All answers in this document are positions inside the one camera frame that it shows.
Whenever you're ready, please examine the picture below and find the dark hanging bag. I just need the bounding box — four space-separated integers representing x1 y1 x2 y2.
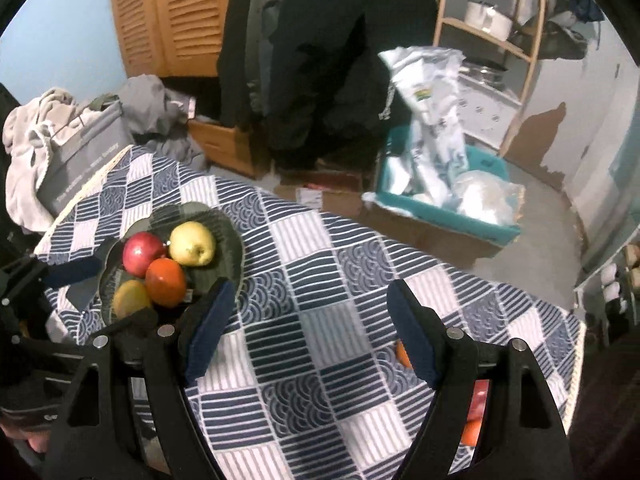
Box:
520 10 588 61

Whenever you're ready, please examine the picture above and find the white cooking pot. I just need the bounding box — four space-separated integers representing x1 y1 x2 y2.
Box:
464 0 516 41

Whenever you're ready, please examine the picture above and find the yellow apple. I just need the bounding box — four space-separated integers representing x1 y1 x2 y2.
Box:
168 221 217 267

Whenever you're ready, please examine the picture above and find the white perforated basket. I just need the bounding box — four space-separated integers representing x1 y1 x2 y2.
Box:
457 72 523 148

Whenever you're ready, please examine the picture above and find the steel steamer pot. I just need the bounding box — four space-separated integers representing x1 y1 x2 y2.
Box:
467 60 508 91

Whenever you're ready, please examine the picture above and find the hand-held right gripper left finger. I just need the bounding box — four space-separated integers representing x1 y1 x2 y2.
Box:
42 277 237 480

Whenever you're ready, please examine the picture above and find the teal storage box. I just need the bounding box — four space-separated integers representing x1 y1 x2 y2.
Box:
367 125 522 246

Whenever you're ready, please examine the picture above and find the grey fabric bag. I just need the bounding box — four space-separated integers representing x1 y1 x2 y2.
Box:
37 100 133 218

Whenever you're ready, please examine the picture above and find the pile of grey clothes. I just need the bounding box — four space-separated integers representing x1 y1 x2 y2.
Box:
117 74 211 171

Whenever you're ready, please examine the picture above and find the grey jacket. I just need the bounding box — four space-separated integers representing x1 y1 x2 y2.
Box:
245 0 281 111

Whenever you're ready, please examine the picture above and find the blue white patterned tablecloth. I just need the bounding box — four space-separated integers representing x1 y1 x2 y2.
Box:
32 144 587 480

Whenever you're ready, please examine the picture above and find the grey door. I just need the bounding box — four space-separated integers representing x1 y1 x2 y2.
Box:
567 20 640 231

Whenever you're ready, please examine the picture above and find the wooden louvered wardrobe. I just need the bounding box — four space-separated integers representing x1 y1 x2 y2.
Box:
109 0 238 78

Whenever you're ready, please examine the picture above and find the large red apple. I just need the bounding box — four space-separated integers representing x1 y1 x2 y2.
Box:
123 231 168 278

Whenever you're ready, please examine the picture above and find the black jacket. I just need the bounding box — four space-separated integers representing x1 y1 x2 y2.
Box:
216 0 261 128

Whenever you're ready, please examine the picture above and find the white metal shoe rack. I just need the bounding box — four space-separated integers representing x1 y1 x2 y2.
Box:
572 240 640 341

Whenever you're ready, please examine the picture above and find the dark green glass plate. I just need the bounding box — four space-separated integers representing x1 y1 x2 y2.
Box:
97 201 246 326

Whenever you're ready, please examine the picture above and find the small cardboard box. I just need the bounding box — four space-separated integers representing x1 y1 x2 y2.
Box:
272 167 376 216

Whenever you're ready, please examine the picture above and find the white printed rice bag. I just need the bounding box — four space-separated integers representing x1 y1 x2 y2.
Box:
377 46 471 206

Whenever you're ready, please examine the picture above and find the black hooded coat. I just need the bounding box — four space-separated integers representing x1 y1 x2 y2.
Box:
265 0 441 171

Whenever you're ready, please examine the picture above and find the person's left hand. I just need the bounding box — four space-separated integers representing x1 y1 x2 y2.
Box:
21 431 52 457

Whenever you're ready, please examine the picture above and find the wooden drawer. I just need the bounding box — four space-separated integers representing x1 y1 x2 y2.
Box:
187 117 271 178

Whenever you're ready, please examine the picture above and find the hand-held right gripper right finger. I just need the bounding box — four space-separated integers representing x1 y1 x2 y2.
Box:
387 280 573 480

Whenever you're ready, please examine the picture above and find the navy folded umbrella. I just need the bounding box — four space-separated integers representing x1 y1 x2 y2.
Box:
565 0 606 26

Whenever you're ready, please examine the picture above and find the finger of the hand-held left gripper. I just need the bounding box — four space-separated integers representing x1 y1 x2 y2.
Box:
0 239 120 293
65 280 103 317

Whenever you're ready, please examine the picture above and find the clear plastic bag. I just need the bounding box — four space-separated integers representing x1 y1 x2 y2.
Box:
452 170 526 226

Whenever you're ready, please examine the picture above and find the small red apple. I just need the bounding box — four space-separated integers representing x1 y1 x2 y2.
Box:
467 380 491 421

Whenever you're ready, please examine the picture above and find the wooden shelf rack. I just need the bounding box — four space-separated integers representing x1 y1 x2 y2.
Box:
432 0 548 158

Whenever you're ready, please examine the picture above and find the large cardboard box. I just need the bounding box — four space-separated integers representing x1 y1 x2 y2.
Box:
360 195 506 266

